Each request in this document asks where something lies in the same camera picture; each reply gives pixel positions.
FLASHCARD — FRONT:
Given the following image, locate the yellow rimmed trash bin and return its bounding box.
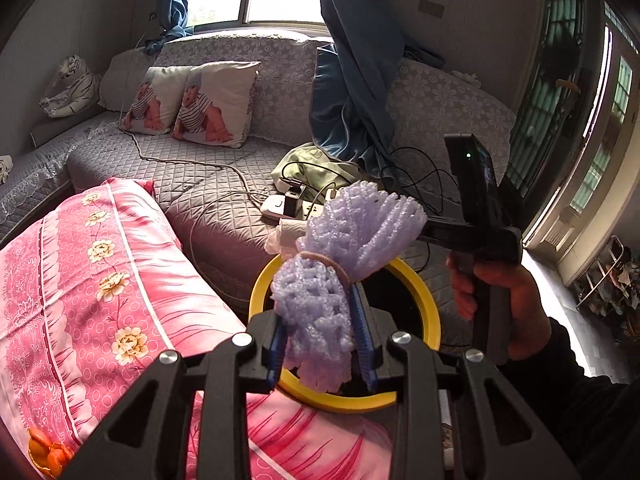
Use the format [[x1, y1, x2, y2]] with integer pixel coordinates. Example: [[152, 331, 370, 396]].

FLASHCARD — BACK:
[[248, 256, 442, 414]]

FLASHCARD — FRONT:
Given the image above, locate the purple foam net bundle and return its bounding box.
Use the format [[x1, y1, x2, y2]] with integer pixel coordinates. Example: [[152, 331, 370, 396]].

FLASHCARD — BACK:
[[271, 181, 427, 393]]

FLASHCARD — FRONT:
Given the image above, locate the white paper towel bundle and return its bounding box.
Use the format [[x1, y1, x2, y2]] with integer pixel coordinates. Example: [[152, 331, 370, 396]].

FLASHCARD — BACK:
[[265, 218, 307, 260]]

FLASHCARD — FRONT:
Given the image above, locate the forearm in black sleeve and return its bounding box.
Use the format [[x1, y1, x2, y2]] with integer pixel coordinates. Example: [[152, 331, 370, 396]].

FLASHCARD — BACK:
[[500, 320, 640, 479]]

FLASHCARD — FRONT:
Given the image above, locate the person's right hand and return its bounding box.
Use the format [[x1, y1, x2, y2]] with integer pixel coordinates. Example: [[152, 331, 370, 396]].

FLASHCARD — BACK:
[[446, 252, 551, 361]]

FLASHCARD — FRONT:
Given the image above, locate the shoe rack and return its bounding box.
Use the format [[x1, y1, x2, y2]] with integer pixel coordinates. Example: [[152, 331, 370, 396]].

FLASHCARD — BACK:
[[572, 235, 639, 339]]

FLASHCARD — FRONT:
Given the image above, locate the green glass door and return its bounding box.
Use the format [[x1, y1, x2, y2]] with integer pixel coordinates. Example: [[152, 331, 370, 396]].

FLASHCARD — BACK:
[[506, 0, 640, 271]]

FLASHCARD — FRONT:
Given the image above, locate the white power strip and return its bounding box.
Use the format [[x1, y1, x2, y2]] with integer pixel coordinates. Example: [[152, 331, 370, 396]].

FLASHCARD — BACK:
[[259, 182, 338, 220]]

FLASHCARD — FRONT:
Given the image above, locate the pink floral quilt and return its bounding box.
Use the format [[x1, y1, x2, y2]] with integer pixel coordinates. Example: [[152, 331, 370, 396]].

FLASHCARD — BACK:
[[0, 176, 396, 480]]

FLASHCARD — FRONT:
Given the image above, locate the green cloth bag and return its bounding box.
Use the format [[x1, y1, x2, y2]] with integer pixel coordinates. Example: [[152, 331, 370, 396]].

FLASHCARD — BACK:
[[270, 143, 363, 200]]

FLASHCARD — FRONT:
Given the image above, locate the blue curtain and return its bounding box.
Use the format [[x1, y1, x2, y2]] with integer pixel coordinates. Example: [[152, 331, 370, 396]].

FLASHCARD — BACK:
[[143, 0, 446, 176]]

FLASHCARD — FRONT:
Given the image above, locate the orange peel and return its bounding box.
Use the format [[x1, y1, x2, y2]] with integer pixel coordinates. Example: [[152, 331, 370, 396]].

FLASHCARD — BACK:
[[27, 428, 74, 479]]

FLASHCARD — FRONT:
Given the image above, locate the grey quilted sofa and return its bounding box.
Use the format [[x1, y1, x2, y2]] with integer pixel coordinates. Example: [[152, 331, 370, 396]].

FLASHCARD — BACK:
[[1, 30, 515, 318]]

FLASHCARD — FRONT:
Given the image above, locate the baby print pillow right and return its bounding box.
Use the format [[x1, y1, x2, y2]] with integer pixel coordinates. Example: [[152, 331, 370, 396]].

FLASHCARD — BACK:
[[171, 61, 262, 148]]

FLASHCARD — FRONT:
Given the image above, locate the baby print pillow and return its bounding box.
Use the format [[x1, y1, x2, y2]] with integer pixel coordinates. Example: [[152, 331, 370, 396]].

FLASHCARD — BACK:
[[171, 61, 262, 148], [120, 66, 192, 136]]

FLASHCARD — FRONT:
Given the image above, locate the baby print pillow left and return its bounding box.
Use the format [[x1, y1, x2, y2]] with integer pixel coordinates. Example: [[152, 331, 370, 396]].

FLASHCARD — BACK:
[[120, 66, 192, 136]]

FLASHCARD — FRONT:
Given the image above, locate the grey cushion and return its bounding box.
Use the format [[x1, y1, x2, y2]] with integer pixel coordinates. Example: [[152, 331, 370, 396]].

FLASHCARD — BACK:
[[99, 48, 157, 112]]

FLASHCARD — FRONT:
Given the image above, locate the crumpled beige cloth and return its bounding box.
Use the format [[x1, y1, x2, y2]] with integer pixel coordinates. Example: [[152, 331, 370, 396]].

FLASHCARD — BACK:
[[0, 155, 13, 184]]

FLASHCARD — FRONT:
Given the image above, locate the white tiger plush toy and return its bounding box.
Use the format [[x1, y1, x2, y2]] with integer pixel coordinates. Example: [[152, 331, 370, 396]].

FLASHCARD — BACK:
[[39, 54, 101, 118]]

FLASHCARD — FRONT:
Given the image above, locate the grey power cable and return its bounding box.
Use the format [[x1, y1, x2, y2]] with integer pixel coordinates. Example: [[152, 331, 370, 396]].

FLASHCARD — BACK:
[[117, 34, 281, 281]]

